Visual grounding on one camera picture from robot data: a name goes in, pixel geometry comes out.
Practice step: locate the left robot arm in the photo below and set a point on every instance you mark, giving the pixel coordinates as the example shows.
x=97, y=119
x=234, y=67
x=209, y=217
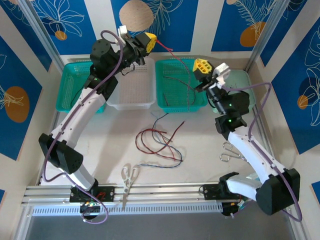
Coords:
x=75, y=117

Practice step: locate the green zip case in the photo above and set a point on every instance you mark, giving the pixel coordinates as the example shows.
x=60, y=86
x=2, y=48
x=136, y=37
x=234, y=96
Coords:
x=240, y=77

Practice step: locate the teal plastic basket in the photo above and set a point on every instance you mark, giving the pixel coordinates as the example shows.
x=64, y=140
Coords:
x=65, y=85
x=172, y=100

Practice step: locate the white plastic basket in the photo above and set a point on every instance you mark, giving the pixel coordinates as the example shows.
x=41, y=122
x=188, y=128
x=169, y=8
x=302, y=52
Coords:
x=135, y=90

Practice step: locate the metal tongs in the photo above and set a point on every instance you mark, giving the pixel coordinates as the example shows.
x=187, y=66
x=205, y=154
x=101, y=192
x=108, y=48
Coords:
x=238, y=156

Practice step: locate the black electronics board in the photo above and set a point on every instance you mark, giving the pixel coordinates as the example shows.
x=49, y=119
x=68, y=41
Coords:
x=91, y=208
x=230, y=208

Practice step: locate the aluminium frame post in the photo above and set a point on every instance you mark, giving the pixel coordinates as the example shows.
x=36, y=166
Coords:
x=265, y=35
x=40, y=32

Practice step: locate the aluminium front rail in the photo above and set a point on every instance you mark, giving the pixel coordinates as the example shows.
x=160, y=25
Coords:
x=162, y=191

